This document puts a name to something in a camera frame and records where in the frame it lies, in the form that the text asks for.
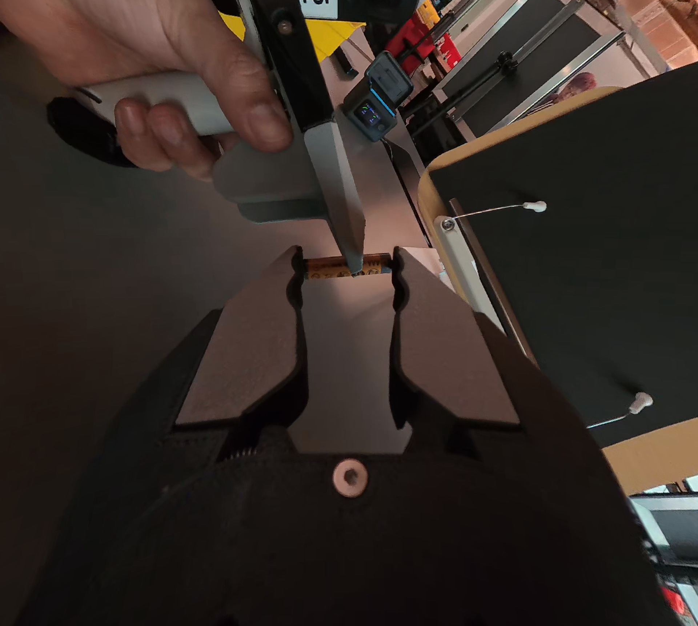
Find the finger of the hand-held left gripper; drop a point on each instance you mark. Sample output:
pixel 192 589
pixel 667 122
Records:
pixel 341 184

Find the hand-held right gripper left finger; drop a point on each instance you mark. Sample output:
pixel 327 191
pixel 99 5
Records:
pixel 245 353

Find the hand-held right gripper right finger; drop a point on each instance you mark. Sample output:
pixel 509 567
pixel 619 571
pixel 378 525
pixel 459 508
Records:
pixel 452 358

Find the copper black battery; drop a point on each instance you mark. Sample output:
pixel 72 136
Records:
pixel 326 267

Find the yellow storage bin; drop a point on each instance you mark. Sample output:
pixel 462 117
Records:
pixel 330 36

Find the red storage bin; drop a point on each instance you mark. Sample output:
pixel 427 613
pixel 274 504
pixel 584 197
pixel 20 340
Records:
pixel 431 45

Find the small black device with screen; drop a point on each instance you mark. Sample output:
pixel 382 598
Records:
pixel 383 86

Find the black clamp rod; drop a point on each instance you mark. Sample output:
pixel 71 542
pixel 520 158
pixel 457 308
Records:
pixel 504 63

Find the black covered monitor on stand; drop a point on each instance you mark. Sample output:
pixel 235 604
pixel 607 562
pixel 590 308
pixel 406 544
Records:
pixel 589 255

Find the black case with metal edges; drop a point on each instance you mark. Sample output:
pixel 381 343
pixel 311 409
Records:
pixel 545 26

